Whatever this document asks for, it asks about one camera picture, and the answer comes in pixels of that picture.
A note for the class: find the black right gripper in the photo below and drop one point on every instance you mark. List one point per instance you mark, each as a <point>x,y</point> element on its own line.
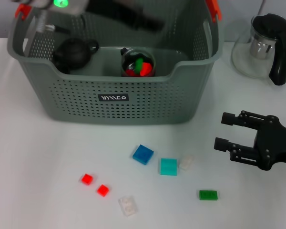
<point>272,143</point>

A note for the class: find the teal square brick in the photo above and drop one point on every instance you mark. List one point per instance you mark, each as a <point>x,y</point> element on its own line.
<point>168,166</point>

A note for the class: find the green two-stud brick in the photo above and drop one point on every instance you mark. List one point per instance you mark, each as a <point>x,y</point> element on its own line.
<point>208,194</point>

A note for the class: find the black clay teapot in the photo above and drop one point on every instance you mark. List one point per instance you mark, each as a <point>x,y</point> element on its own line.
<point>74,52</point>

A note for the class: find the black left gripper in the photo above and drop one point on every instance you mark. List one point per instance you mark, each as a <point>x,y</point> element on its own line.
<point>124,14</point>

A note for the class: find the green translucent stepped brick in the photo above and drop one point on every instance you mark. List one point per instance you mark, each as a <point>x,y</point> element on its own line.
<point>139,65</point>

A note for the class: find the white two-stud brick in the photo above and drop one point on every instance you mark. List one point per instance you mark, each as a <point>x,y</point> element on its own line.
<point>128,206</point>
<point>186,162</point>

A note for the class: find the grey perforated storage basket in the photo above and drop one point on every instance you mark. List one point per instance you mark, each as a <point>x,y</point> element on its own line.
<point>145,105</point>

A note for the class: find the black clay teacup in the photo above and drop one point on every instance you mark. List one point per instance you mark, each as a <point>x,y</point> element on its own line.
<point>64,69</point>

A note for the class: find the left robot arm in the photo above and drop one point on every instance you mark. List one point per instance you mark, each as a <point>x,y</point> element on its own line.
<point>69,4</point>

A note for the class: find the dark red long brick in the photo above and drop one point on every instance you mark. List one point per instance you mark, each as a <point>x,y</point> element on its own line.
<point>129,72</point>

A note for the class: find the blue square brick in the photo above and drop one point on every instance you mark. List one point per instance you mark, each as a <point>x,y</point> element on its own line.
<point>143,154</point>

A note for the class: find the bright red slope brick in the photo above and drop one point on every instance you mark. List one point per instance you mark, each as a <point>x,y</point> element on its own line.
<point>146,69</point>

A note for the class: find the small red square brick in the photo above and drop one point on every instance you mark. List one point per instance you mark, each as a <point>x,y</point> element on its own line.
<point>87,179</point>
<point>103,190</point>

